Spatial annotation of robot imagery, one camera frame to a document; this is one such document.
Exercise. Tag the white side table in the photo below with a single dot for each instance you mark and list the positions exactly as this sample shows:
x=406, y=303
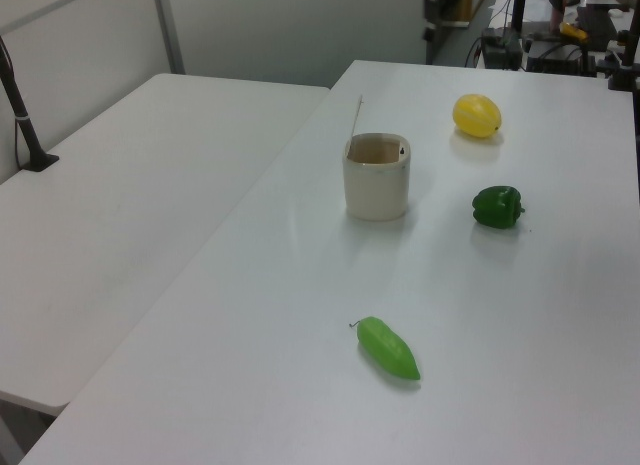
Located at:
x=125, y=225

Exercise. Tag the black camera stand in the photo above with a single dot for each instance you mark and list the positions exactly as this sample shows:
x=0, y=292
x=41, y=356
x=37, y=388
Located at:
x=625, y=65

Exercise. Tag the dark green toy bell pepper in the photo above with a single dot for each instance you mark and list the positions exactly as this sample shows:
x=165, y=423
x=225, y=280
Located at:
x=496, y=207

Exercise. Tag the black pole with clamp base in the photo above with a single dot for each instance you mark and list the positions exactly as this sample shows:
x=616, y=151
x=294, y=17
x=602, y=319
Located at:
x=25, y=130

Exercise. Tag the black tripod pole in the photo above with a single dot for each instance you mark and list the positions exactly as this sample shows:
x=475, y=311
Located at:
x=519, y=10

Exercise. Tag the yellow striped toy melon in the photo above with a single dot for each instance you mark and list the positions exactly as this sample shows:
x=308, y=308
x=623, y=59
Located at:
x=476, y=116

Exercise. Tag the yellow hand tool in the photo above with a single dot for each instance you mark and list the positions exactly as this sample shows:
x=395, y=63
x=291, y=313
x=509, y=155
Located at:
x=573, y=31

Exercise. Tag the black electronics box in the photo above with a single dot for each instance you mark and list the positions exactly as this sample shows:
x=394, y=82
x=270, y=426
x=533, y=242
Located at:
x=500, y=50

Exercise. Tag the grey partition post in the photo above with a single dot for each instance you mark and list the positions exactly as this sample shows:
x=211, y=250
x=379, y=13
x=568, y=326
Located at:
x=169, y=30

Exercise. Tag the black computer case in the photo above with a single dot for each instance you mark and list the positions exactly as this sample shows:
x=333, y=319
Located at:
x=557, y=55

